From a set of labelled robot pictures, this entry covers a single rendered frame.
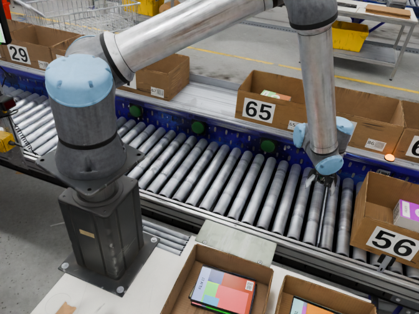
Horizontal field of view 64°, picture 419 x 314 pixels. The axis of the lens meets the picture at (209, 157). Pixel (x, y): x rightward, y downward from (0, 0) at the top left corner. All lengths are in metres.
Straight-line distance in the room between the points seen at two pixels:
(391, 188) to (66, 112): 1.31
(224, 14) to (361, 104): 1.20
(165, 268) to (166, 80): 1.03
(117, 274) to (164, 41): 0.76
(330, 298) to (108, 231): 0.73
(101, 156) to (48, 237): 1.61
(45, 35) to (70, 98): 1.91
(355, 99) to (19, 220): 2.25
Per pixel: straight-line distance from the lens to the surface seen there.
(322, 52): 0.94
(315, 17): 0.88
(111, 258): 1.15
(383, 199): 1.67
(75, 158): 0.91
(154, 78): 1.91
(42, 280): 2.28
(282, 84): 1.98
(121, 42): 0.98
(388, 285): 1.48
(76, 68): 0.86
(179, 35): 0.95
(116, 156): 0.93
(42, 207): 2.68
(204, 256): 1.24
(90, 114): 0.84
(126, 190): 1.06
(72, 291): 1.27
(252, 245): 1.35
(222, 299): 1.15
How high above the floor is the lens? 1.80
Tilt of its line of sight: 37 degrees down
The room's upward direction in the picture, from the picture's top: 4 degrees clockwise
